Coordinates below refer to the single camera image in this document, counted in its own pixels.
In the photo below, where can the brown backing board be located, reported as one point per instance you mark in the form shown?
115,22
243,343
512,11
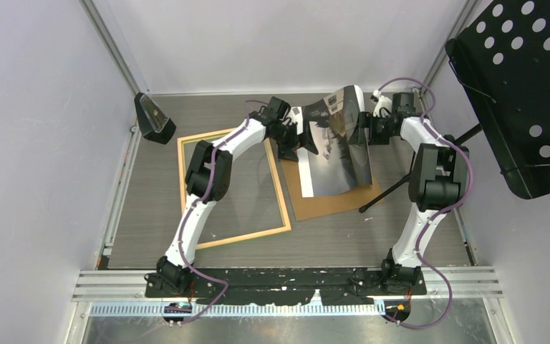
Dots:
309,208

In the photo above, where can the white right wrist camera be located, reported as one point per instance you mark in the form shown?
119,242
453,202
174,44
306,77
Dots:
383,105

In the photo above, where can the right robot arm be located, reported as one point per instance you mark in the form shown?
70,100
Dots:
437,180

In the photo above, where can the photo with white borders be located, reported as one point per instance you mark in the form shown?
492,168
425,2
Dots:
341,164

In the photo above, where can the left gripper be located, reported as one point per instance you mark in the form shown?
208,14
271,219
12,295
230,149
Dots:
288,152

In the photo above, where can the black music stand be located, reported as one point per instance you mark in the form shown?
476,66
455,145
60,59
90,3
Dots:
502,61

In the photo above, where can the wooden picture frame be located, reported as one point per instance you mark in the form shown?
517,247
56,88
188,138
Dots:
280,199

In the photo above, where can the black wedge object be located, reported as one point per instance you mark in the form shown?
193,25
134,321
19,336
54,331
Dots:
153,123

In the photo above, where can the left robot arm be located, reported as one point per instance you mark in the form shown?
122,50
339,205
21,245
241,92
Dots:
207,181

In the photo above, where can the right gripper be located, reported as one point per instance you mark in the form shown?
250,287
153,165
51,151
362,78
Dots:
365,121

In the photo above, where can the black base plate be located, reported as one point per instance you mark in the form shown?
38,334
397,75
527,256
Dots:
280,286

